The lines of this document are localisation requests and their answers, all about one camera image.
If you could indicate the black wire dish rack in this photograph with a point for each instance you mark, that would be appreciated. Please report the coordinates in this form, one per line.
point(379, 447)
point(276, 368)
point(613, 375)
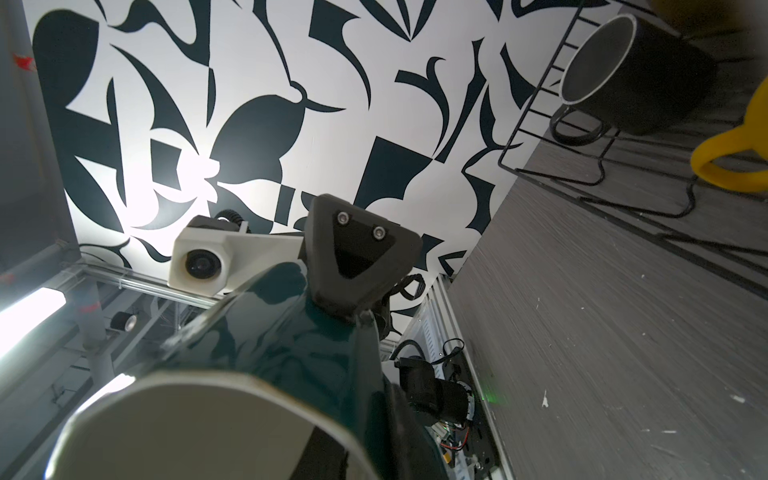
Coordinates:
point(643, 184)

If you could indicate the dark green mug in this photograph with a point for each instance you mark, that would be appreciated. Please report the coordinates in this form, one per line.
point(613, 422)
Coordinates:
point(264, 385)

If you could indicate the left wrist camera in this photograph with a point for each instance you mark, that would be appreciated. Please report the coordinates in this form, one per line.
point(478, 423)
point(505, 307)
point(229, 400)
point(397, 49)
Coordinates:
point(213, 256)

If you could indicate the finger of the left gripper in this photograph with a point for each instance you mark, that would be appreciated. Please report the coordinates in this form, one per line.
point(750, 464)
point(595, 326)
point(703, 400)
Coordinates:
point(353, 256)

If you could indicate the black mug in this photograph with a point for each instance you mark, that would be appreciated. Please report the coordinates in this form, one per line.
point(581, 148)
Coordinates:
point(633, 76)

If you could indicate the olive glass cup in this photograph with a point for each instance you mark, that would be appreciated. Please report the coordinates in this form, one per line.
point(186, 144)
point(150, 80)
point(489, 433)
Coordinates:
point(695, 16)

